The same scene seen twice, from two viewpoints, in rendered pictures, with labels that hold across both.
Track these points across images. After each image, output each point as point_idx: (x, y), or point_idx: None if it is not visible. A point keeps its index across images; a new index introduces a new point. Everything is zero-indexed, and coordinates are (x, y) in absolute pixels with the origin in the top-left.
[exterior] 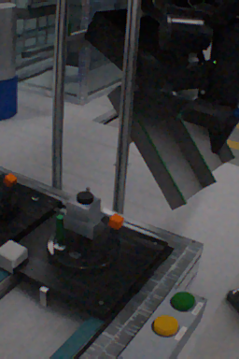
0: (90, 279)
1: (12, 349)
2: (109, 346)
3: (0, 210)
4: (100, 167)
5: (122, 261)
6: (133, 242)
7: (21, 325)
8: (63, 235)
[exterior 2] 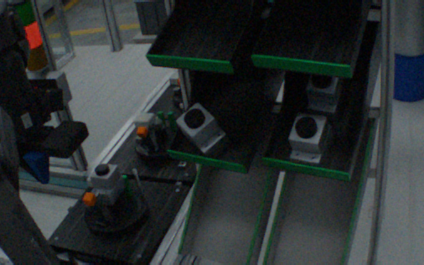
0: (83, 226)
1: (36, 220)
2: None
3: (147, 152)
4: None
5: (108, 240)
6: (137, 241)
7: (57, 217)
8: None
